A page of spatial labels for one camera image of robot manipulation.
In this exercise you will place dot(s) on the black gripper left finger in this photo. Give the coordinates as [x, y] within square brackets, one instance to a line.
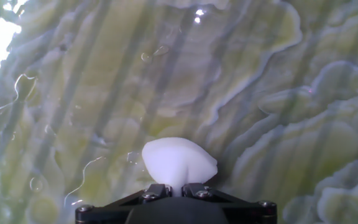
[158, 190]

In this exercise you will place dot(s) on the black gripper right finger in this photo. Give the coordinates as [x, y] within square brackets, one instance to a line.
[196, 189]

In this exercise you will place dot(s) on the white sponge block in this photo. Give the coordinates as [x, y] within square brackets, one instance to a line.
[177, 161]

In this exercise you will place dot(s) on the green marble pattern mat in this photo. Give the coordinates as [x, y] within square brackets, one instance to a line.
[104, 93]

